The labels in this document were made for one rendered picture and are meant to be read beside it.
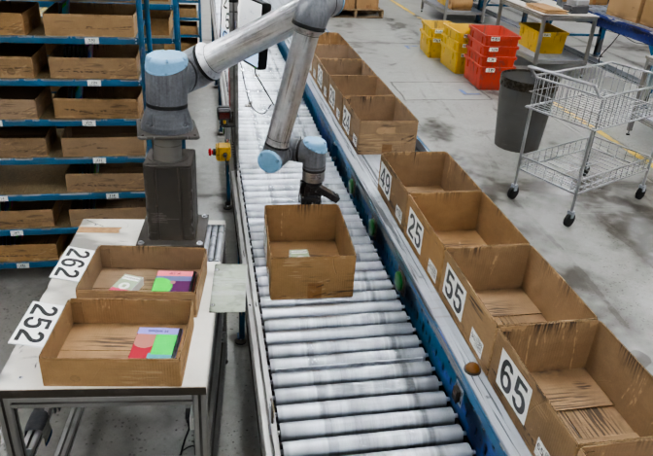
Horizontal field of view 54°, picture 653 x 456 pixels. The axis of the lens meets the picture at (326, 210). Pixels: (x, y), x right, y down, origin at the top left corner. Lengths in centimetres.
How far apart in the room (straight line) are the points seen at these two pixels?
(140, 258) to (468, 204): 122
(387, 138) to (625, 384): 173
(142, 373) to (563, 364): 116
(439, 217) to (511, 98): 347
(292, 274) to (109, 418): 114
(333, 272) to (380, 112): 147
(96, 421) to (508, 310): 175
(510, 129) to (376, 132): 295
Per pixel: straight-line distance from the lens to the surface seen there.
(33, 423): 234
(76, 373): 193
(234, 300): 221
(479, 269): 210
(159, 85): 235
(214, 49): 245
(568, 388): 185
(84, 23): 326
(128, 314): 213
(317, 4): 216
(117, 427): 289
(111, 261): 242
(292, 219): 250
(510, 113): 584
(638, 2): 855
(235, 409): 290
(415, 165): 275
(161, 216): 252
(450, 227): 246
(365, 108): 344
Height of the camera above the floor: 203
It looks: 27 degrees down
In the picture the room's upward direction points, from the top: 4 degrees clockwise
